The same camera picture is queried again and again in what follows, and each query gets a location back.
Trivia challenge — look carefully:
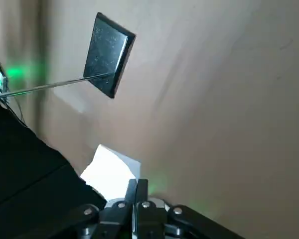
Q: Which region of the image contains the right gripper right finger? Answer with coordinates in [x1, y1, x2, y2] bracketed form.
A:
[137, 178, 245, 239]

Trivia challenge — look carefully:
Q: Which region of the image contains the metal ring stand black base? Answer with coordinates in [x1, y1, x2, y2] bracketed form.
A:
[0, 11, 137, 100]

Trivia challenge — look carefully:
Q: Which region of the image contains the white filter paper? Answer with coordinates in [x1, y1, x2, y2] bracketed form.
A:
[79, 143, 142, 201]

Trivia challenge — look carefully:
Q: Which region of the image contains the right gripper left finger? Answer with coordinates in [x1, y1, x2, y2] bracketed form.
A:
[22, 178, 138, 239]

